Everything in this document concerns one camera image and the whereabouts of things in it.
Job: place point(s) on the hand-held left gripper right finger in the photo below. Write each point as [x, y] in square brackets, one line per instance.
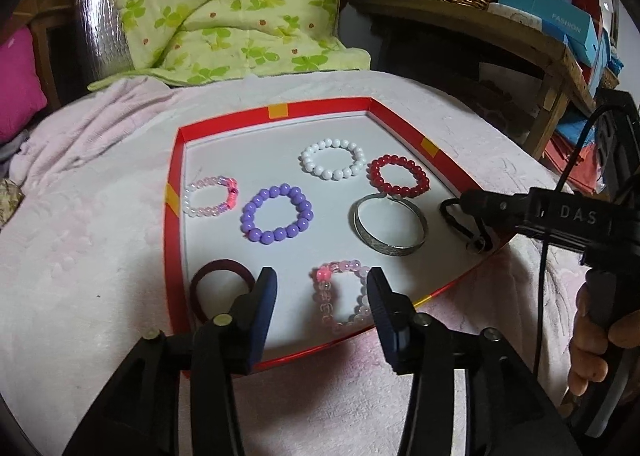
[385, 321]

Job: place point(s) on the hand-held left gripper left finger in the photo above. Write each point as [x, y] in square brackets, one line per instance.
[260, 316]

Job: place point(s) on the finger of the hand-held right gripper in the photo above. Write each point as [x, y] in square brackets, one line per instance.
[495, 203]

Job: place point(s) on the red cardboard box tray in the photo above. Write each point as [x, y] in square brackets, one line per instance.
[280, 151]

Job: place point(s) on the person's right hand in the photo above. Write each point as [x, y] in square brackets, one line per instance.
[590, 351]

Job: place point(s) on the red bag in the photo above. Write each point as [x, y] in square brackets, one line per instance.
[570, 161]

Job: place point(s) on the dark maroon bangle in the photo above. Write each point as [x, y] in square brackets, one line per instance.
[220, 264]

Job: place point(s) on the silver metal bangle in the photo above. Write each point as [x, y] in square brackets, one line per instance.
[385, 247]

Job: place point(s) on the black case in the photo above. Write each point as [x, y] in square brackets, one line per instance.
[622, 141]

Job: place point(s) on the blue bag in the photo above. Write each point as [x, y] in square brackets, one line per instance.
[575, 126]

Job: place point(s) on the wooden table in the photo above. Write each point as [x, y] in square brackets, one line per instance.
[500, 31]

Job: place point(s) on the white cardboard box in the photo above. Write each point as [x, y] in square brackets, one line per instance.
[515, 16]

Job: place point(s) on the pale pink embossed blanket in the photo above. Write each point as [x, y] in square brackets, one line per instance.
[75, 261]

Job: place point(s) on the small floral patterned cloth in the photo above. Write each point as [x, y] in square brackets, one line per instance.
[9, 201]

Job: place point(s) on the grey cloth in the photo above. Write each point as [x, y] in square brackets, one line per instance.
[10, 151]

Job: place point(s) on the green floral quilt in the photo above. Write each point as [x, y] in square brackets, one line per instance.
[225, 11]

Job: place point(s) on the silver foil mat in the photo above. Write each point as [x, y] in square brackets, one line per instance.
[100, 36]

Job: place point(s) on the magenta pillow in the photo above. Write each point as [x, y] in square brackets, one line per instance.
[17, 86]

